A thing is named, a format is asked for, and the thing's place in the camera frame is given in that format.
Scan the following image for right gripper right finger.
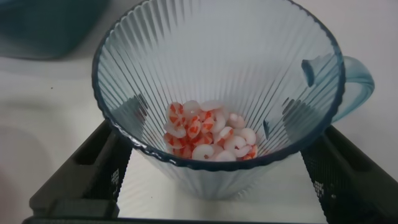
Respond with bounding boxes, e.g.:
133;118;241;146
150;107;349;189
299;124;398;224

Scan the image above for pink white shrimp pieces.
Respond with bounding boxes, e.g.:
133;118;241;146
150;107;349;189
162;100;259;162

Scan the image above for clear blue ribbed cup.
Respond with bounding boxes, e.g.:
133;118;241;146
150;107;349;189
91;0;376;202

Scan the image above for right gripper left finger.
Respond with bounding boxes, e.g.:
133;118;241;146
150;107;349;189
29;119;134;219

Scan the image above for dark teal square basin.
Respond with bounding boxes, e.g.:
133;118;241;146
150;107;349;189
0;0;110;60

